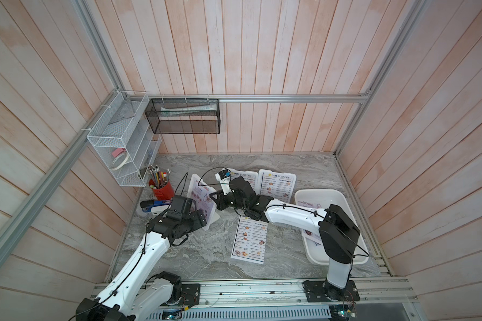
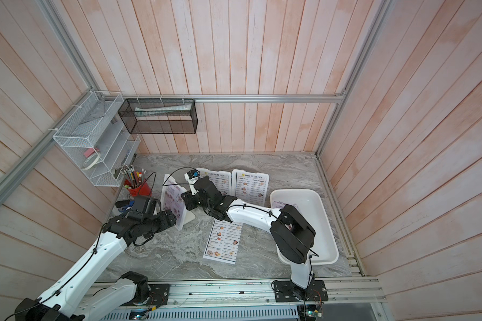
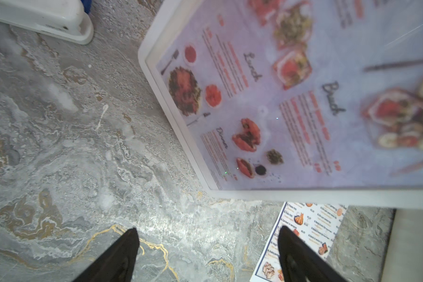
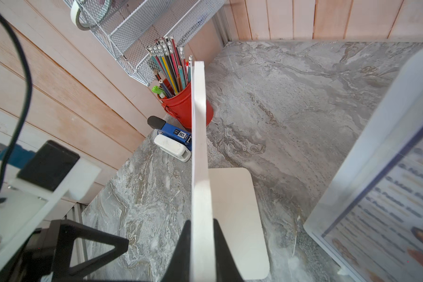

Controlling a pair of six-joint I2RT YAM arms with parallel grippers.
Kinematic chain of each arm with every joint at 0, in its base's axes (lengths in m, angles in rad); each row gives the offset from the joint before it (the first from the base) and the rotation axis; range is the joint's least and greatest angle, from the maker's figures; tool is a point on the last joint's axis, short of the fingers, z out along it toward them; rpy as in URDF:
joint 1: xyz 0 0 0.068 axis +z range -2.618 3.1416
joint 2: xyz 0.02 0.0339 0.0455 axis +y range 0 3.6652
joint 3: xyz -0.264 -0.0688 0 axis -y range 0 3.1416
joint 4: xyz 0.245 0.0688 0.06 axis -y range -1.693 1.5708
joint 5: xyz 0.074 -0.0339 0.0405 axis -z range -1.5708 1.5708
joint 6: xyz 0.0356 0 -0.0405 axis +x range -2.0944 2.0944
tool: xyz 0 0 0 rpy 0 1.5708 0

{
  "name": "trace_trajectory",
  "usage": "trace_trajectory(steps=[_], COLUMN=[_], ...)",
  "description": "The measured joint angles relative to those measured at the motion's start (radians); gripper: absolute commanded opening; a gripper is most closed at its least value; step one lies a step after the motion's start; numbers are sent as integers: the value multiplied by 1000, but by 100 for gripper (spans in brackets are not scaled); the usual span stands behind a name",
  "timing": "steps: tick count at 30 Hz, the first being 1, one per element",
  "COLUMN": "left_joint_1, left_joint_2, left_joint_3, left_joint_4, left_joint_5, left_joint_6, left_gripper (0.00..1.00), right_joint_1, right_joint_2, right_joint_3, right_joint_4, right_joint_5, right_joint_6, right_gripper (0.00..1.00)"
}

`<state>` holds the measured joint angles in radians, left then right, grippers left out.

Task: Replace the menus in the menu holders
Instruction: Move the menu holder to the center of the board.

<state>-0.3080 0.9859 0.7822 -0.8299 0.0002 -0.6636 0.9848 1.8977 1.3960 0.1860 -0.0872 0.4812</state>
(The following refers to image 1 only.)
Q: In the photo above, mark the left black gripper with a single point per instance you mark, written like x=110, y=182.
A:
x=198, y=219

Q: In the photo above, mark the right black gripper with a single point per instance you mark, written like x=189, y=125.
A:
x=221, y=198

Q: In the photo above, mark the pink new menu sheet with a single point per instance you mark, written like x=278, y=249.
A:
x=203, y=196

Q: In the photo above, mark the old dim sum menu sheet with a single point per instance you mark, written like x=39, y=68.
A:
x=250, y=241

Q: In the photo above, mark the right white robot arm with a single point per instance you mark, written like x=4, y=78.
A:
x=340, y=253

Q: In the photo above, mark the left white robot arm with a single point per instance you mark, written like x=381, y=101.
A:
x=123, y=298

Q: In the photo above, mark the pink menu sheet in tray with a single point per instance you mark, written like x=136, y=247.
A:
x=315, y=238

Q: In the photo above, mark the blue white stapler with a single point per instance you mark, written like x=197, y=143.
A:
x=151, y=207

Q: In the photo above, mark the red pencil cup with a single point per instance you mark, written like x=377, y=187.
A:
x=159, y=183

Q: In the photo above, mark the white plastic tray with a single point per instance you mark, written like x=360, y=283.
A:
x=343, y=218

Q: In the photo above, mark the white tape roll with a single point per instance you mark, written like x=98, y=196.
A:
x=119, y=161

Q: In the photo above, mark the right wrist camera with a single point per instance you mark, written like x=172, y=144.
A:
x=223, y=178

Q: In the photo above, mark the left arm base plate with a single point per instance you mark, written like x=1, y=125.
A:
x=184, y=295

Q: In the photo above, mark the white wire wall shelf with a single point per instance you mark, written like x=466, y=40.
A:
x=122, y=126

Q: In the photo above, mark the black mesh wall basket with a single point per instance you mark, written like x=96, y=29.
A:
x=184, y=116

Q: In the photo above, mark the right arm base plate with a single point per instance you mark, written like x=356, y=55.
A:
x=322, y=291

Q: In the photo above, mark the aluminium rail base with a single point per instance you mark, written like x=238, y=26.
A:
x=290, y=292

